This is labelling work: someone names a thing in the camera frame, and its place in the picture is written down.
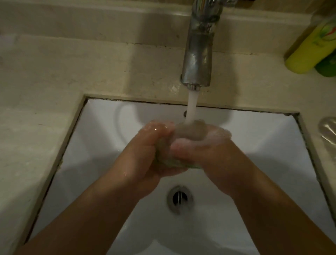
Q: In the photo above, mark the person's right hand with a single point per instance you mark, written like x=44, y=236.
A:
x=210, y=163

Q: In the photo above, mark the person's left hand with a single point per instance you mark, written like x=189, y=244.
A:
x=143, y=152

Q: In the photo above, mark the person's right fingers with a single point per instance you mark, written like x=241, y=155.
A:
x=187, y=149

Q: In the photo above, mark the person's left fingers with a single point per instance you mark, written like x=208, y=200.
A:
x=162, y=131

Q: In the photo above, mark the soapy grey-green cloth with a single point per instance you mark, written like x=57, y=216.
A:
x=181, y=141

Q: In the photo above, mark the person's right forearm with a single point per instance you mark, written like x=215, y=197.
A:
x=278, y=215

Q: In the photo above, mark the person's left forearm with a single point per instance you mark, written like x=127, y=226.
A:
x=78, y=215

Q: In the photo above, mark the white sink basin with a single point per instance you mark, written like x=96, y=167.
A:
x=178, y=184

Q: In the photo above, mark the chrome sink drain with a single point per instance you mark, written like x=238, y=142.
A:
x=180, y=198

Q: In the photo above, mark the chrome faucet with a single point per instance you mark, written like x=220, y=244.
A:
x=200, y=39

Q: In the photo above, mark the clear soap dish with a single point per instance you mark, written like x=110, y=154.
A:
x=328, y=130

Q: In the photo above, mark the yellow plastic bottle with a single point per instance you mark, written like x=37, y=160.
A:
x=311, y=44

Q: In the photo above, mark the green plastic bottle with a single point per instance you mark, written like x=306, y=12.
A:
x=327, y=66

